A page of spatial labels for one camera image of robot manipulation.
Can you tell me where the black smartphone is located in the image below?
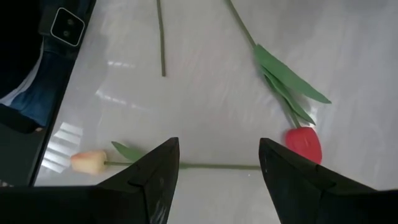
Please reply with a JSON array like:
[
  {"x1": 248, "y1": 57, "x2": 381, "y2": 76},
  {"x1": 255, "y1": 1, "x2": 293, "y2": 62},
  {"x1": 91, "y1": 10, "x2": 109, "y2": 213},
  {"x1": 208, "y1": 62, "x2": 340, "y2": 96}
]
[{"x1": 50, "y1": 7, "x2": 86, "y2": 47}]

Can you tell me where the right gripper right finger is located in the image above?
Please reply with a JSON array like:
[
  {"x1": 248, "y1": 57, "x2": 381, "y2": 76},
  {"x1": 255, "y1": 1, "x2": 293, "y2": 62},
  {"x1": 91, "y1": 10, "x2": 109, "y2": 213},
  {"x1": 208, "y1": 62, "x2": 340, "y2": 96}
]
[{"x1": 258, "y1": 138, "x2": 398, "y2": 224}]

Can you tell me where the peach artificial tulip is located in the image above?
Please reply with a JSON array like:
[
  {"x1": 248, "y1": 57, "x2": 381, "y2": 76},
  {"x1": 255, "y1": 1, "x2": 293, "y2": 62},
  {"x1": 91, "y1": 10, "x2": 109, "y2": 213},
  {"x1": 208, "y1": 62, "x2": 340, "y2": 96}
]
[{"x1": 70, "y1": 141, "x2": 261, "y2": 175}]

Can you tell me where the white artificial flower bunch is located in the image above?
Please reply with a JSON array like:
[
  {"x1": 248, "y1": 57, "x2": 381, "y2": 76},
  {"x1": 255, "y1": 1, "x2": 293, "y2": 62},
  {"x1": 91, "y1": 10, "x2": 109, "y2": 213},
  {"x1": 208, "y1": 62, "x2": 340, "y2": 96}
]
[{"x1": 156, "y1": 0, "x2": 167, "y2": 77}]

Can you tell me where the person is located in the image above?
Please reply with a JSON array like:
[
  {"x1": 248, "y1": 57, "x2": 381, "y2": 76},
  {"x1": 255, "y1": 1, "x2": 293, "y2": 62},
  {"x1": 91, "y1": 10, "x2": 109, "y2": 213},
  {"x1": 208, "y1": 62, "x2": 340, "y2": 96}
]
[{"x1": 0, "y1": 0, "x2": 97, "y2": 134}]

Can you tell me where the red artificial tulip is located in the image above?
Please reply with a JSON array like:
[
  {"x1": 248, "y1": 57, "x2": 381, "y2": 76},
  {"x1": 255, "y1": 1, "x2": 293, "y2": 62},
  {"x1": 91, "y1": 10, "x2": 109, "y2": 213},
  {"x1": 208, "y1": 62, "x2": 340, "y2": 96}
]
[{"x1": 224, "y1": 0, "x2": 332, "y2": 165}]

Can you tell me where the black table frame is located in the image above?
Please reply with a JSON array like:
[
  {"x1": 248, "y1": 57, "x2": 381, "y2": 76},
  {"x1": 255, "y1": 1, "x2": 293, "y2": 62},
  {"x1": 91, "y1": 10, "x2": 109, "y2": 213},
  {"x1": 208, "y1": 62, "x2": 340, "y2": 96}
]
[{"x1": 27, "y1": 0, "x2": 98, "y2": 187}]

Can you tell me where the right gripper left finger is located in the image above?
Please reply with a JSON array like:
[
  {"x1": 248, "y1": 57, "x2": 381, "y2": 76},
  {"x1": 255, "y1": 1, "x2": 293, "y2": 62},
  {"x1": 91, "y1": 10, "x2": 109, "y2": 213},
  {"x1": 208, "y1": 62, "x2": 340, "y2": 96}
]
[{"x1": 0, "y1": 137, "x2": 181, "y2": 224}]

